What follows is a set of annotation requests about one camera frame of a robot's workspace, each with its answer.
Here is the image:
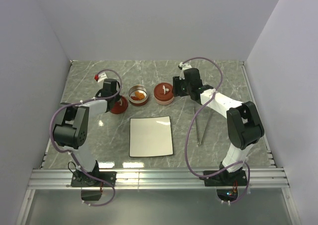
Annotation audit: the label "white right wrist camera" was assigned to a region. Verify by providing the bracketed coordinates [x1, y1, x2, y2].
[178, 62, 192, 78]

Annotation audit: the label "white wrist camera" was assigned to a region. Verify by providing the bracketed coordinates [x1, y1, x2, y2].
[178, 62, 192, 78]
[94, 72, 108, 83]

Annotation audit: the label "steel bowl red base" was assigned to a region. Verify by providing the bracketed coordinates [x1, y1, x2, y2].
[128, 85, 149, 106]

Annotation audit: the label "white square plate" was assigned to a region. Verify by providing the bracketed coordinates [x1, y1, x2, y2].
[129, 116, 173, 158]

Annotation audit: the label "metal tongs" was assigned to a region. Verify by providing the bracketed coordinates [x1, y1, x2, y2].
[194, 108, 213, 147]

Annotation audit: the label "red lid with white tab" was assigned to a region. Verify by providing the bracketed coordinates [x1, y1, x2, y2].
[154, 82, 173, 101]

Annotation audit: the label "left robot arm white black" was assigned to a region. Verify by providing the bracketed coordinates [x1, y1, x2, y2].
[50, 78, 121, 186]

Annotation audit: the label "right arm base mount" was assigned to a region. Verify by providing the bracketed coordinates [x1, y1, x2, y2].
[200, 169, 247, 187]

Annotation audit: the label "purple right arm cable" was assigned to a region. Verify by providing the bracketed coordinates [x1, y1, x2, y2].
[180, 57, 250, 205]

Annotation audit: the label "orange fried chicken piece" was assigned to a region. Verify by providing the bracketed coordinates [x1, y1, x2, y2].
[135, 92, 145, 101]

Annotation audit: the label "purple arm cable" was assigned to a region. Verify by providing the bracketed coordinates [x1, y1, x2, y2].
[180, 57, 250, 205]
[49, 69, 123, 206]

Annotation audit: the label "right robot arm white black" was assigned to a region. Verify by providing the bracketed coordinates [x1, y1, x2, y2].
[173, 64, 264, 185]

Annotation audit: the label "aluminium rail frame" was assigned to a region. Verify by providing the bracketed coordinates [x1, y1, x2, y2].
[27, 60, 299, 225]

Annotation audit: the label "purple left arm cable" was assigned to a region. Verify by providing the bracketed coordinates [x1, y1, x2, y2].
[49, 69, 123, 206]

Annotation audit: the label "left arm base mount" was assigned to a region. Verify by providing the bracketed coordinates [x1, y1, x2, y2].
[71, 170, 117, 202]

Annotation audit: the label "red lid with ring handle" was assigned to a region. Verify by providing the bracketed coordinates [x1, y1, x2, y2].
[110, 96, 128, 114]

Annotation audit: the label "pink cream round container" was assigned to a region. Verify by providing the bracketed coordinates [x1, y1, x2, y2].
[155, 97, 174, 105]

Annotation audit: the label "dark red curved sausage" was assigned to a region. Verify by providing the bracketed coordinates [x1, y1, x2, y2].
[130, 96, 140, 101]

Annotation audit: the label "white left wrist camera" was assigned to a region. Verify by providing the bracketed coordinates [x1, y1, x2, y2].
[94, 72, 108, 83]

